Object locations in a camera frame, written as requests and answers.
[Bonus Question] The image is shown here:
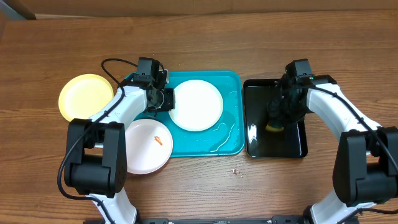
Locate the green yellow sponge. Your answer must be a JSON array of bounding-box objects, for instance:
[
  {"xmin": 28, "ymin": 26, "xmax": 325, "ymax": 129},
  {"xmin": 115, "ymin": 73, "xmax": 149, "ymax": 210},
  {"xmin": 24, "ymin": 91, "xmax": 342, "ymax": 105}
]
[{"xmin": 266, "ymin": 123, "xmax": 284, "ymax": 133}]

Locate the white plate top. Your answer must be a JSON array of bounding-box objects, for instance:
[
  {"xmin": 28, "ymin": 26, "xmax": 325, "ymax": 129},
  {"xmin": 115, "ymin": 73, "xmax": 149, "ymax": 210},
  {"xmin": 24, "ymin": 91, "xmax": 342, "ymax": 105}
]
[{"xmin": 169, "ymin": 80, "xmax": 224, "ymax": 132}]

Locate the pinkish white plate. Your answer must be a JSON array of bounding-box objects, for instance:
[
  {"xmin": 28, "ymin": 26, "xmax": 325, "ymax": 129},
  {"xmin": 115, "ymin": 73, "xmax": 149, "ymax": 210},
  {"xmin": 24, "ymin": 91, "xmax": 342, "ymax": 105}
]
[{"xmin": 126, "ymin": 119, "xmax": 173, "ymax": 175}]

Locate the yellow green rimmed plate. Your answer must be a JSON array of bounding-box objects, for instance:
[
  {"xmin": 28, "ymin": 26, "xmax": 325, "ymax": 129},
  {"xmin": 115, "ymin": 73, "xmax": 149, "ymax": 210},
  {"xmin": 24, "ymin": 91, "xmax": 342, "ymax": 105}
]
[{"xmin": 58, "ymin": 73, "xmax": 114, "ymax": 121}]

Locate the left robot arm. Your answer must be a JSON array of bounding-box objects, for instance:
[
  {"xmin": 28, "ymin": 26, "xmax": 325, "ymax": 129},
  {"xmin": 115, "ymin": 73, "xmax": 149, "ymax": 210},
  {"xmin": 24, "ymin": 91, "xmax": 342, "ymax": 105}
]
[{"xmin": 57, "ymin": 86, "xmax": 175, "ymax": 223}]

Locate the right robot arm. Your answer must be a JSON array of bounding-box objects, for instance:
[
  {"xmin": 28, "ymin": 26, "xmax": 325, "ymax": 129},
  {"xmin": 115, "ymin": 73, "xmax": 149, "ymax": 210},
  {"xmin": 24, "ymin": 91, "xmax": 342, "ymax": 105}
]
[{"xmin": 266, "ymin": 74, "xmax": 397, "ymax": 223}]

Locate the black rectangular tray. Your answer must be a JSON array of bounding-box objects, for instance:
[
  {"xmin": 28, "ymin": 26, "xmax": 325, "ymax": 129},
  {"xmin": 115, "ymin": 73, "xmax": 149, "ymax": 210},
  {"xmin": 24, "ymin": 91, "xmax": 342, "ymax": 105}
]
[{"xmin": 243, "ymin": 79, "xmax": 308, "ymax": 159}]

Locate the teal plastic tray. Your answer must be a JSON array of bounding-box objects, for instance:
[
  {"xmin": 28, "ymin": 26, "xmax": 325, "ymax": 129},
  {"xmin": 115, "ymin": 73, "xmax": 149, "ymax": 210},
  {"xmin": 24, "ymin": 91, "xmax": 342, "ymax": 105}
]
[{"xmin": 136, "ymin": 70, "xmax": 245, "ymax": 157}]

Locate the small debris on table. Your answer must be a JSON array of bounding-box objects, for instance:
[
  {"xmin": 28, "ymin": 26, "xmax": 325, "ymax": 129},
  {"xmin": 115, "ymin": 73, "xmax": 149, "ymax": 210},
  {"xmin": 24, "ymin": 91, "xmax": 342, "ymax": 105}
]
[{"xmin": 231, "ymin": 165, "xmax": 243, "ymax": 178}]

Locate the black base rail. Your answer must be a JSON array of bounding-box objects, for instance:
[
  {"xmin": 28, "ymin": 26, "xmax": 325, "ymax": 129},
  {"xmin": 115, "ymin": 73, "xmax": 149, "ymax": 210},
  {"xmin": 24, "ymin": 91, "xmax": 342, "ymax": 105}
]
[{"xmin": 82, "ymin": 214, "xmax": 308, "ymax": 224}]

